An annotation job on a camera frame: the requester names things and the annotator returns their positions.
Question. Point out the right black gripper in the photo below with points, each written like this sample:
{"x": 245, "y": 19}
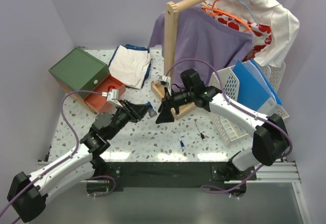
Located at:
{"x": 166, "y": 114}

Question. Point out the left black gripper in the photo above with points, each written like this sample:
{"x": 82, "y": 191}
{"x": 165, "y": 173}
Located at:
{"x": 131, "y": 111}

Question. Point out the blue grey cylinder cap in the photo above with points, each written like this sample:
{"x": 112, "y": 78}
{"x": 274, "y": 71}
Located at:
{"x": 151, "y": 111}

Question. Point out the blue pen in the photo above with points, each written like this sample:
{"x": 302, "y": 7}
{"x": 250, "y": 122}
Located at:
{"x": 180, "y": 139}

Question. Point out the black pen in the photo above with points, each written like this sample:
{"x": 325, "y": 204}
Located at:
{"x": 200, "y": 131}

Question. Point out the green drawer box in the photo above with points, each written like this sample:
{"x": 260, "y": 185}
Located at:
{"x": 79, "y": 70}

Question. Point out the red black stamp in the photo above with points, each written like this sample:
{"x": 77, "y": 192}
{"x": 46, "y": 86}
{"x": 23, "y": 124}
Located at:
{"x": 111, "y": 87}

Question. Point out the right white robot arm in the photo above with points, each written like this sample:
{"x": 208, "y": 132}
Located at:
{"x": 270, "y": 138}

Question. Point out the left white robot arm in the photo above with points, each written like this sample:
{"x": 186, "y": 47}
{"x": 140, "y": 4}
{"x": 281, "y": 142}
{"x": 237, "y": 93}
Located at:
{"x": 29, "y": 193}

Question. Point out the folded white cloth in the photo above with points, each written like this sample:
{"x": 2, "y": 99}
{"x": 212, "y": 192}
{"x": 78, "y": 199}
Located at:
{"x": 130, "y": 67}

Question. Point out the white perforated file holder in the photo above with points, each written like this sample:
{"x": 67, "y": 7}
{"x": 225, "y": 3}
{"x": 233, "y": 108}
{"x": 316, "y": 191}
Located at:
{"x": 228, "y": 131}

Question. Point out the purple t-shirt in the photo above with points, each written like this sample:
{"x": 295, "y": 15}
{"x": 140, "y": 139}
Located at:
{"x": 202, "y": 42}

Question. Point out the blue folder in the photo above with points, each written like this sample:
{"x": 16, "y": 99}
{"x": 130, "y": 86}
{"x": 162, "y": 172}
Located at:
{"x": 255, "y": 91}

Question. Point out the wooden clothes rack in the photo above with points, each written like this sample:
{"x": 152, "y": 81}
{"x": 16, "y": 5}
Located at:
{"x": 172, "y": 11}

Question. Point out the orange hanger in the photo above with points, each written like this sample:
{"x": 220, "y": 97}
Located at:
{"x": 212, "y": 11}

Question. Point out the red floral white garment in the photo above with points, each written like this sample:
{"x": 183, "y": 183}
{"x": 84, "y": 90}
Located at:
{"x": 262, "y": 33}

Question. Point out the white shirt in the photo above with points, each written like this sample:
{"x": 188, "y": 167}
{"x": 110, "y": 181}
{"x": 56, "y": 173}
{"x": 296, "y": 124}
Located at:
{"x": 284, "y": 26}

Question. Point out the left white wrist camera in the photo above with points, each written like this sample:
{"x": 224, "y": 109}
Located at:
{"x": 112, "y": 97}

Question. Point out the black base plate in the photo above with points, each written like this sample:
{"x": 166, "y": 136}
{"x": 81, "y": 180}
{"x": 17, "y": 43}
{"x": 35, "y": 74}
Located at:
{"x": 171, "y": 174}

